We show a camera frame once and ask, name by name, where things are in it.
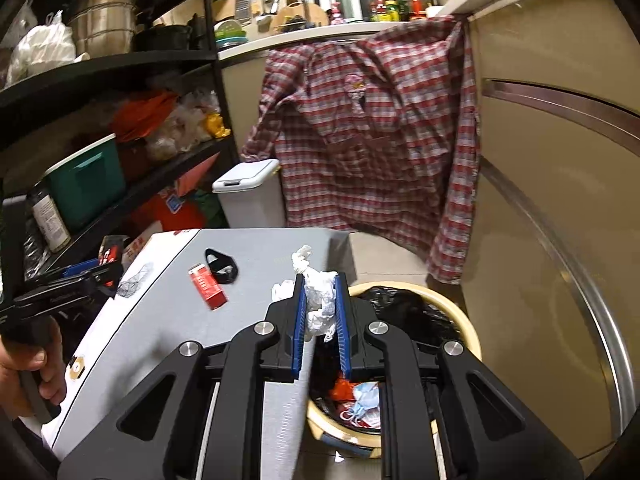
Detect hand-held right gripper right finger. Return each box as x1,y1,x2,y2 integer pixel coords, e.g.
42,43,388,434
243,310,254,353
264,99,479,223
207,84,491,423
332,270,586,480

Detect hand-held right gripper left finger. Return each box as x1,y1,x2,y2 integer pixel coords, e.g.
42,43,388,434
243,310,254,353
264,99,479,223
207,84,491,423
57,272,316,480

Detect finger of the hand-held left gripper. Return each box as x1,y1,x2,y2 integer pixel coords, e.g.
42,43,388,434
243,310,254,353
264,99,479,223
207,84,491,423
44,262,125,307
61,258,104,278

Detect red and black packet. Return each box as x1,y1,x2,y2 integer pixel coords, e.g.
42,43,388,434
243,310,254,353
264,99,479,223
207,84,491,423
99,234,127,267

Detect white tissue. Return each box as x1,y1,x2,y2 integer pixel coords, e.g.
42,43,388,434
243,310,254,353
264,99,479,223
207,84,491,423
270,244,342,345

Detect orange plastic bag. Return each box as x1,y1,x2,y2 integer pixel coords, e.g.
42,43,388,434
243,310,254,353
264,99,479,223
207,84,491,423
331,377,357,402

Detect black trash bag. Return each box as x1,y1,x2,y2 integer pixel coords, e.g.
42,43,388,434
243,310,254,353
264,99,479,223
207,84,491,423
310,285,468,441

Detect blue face mask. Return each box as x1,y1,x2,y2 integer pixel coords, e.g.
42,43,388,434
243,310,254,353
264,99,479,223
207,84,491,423
339,381,382,427

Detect yellow trash bin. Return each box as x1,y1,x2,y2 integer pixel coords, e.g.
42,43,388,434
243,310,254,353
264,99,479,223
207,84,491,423
304,282,484,462

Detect person's left hand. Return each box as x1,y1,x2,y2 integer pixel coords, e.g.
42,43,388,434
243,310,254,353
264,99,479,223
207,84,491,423
0,335,69,419

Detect white sack with orange print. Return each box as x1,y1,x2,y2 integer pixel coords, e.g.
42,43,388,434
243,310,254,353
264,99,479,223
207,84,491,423
122,236,152,270

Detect labelled glass jar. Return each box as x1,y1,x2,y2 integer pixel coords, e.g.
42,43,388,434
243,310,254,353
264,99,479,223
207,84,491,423
24,186,72,254

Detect teal storage box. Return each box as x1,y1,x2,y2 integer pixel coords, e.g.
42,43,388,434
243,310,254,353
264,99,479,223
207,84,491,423
44,134,127,234

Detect small red box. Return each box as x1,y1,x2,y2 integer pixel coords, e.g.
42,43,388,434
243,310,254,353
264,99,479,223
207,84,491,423
188,264,229,312

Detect red printed bag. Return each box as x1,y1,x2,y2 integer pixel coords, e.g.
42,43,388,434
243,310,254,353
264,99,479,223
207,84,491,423
129,180,207,234

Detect green bag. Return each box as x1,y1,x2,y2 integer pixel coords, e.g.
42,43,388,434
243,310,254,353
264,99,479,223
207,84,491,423
192,189,229,229

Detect white lidded bin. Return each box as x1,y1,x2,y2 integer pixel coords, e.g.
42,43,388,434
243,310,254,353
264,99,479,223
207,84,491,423
212,158,287,229

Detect orange bag on shelf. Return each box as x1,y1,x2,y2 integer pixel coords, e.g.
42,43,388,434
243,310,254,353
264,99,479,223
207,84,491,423
109,89,179,144

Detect clear plastic bags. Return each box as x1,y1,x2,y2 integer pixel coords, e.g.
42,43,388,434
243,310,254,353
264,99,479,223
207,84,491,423
146,89,222,162

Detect red plaid shirt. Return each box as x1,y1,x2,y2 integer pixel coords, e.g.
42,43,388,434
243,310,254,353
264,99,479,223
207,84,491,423
240,15,484,287

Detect yellow plastic bag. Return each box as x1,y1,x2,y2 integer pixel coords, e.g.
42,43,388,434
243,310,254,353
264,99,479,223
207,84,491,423
204,112,232,140

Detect black shelf rack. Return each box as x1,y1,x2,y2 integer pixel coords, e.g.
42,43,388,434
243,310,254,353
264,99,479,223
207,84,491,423
0,0,242,286

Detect white plastic bag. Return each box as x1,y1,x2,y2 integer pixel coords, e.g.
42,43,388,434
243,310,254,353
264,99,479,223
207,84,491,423
4,9,77,87

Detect black pot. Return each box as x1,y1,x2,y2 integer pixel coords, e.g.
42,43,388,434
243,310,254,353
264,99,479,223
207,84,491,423
134,24,194,52

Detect stacked steel pots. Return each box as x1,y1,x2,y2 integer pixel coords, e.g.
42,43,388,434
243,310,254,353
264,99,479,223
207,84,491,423
66,0,139,54

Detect beige cabinet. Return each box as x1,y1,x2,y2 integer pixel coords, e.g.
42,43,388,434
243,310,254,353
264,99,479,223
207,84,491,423
459,0,640,480

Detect stack of bowls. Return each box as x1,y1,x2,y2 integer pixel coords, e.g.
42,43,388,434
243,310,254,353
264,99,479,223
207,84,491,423
214,19,249,52

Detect white kitchen countertop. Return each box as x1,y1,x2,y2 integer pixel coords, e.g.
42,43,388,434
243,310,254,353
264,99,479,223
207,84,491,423
217,0,603,62

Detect wooden cutting board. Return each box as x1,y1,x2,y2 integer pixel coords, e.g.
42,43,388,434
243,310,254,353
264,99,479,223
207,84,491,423
271,3,329,29

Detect metal faucet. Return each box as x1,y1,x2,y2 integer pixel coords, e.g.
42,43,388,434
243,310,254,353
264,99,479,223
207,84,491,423
271,0,309,22

